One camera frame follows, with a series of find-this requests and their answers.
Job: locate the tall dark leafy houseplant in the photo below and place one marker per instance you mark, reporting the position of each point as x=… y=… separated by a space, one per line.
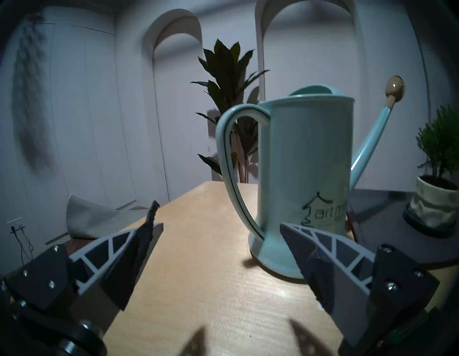
x=226 y=71

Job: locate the dark grey tray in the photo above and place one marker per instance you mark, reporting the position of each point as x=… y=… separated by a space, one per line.
x=380 y=222

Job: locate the mint green watering can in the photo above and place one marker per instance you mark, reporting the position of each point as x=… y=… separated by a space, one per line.
x=304 y=161

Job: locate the small shrub in cream pot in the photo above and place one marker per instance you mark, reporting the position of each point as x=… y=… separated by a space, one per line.
x=430 y=204

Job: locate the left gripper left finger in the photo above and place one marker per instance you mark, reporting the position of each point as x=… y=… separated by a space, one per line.
x=114 y=258

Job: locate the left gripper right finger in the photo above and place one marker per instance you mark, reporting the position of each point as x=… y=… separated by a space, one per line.
x=322 y=262

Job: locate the black plant saucer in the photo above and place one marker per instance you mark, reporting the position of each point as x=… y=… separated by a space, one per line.
x=412 y=222

